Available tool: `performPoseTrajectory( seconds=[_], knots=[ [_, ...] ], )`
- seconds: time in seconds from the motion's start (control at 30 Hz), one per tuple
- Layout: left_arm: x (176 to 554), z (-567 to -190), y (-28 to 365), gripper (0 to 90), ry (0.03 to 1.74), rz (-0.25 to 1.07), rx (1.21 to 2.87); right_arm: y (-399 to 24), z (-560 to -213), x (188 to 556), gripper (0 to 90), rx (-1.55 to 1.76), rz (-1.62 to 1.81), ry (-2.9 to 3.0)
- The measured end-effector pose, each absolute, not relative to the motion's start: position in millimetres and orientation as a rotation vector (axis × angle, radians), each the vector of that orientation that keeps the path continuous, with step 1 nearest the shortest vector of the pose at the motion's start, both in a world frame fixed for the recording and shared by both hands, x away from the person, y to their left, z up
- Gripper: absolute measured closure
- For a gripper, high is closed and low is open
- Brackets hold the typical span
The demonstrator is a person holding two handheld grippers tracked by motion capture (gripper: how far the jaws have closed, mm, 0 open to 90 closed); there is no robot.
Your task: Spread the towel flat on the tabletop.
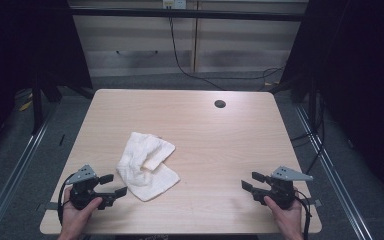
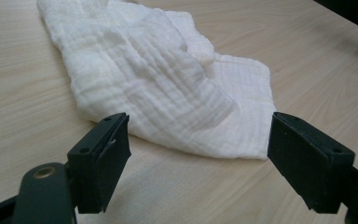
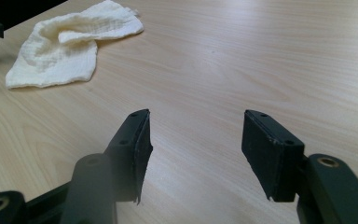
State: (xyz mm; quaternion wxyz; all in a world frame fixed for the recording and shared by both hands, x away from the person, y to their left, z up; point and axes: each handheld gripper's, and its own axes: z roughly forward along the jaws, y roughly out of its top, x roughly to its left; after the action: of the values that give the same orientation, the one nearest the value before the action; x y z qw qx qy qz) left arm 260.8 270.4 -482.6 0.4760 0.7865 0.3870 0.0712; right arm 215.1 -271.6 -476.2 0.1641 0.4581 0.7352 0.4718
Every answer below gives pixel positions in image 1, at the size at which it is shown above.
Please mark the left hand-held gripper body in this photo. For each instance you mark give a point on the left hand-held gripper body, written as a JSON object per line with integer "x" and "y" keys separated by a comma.
{"x": 85, "y": 193}

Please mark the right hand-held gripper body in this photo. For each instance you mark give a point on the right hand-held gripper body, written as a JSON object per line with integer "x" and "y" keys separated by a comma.
{"x": 280, "y": 191}

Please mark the white towel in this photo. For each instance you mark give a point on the white towel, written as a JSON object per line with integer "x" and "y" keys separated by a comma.
{"x": 143, "y": 166}

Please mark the person's left hand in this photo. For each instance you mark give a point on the person's left hand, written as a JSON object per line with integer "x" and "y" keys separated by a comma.
{"x": 76, "y": 216}

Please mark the person's right hand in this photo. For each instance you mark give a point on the person's right hand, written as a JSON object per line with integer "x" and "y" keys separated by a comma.
{"x": 288, "y": 218}

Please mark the grey tape strip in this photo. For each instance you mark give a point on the grey tape strip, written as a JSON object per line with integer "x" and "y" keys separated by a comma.
{"x": 315, "y": 202}
{"x": 51, "y": 206}

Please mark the small black floor strip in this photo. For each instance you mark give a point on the small black floor strip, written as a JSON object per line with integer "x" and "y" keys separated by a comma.
{"x": 62, "y": 140}

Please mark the black stand leg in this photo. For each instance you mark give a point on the black stand leg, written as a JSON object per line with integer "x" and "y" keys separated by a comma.
{"x": 37, "y": 110}

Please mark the yellow floor tape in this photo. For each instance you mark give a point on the yellow floor tape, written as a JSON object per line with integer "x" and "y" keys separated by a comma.
{"x": 25, "y": 106}

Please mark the white cabinet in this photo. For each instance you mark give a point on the white cabinet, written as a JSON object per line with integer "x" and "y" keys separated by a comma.
{"x": 240, "y": 43}

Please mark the black curtain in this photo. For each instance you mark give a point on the black curtain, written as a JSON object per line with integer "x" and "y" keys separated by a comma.
{"x": 363, "y": 83}
{"x": 20, "y": 43}

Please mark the black horizontal bar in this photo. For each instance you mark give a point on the black horizontal bar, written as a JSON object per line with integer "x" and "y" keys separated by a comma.
{"x": 213, "y": 14}

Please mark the white power outlet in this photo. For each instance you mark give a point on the white power outlet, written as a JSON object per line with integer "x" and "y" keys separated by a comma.
{"x": 174, "y": 3}

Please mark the metal floor rail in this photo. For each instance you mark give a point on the metal floor rail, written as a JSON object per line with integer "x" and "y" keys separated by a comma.
{"x": 333, "y": 173}
{"x": 16, "y": 170}

